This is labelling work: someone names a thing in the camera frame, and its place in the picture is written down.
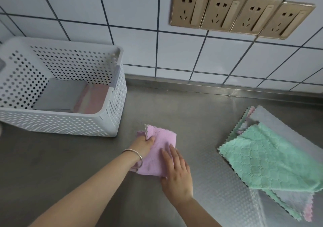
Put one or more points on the person's left hand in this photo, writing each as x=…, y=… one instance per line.
x=140, y=147

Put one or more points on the person's right hand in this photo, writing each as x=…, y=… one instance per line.
x=177, y=176

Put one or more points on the person's left fingers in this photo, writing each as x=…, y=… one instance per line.
x=150, y=139

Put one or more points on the person's right middle finger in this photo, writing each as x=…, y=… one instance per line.
x=174, y=155

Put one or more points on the pink microfibre cloth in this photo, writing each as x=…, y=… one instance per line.
x=157, y=156

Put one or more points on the person's right forearm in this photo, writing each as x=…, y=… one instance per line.
x=199, y=213

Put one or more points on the person's left forearm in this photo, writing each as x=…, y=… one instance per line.
x=85, y=196

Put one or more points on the folded pink cloth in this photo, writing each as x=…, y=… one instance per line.
x=92, y=99

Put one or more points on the white perforated plastic basket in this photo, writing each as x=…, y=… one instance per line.
x=63, y=123

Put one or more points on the green microfibre cloth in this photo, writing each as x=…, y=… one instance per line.
x=270, y=156
x=282, y=201

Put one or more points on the folded grey cloth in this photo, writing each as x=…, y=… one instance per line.
x=61, y=94

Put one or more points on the grey microfibre cloth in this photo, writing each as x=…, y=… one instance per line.
x=282, y=123

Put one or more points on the gold wall socket with switch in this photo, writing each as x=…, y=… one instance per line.
x=287, y=20
x=188, y=7
x=222, y=10
x=254, y=14

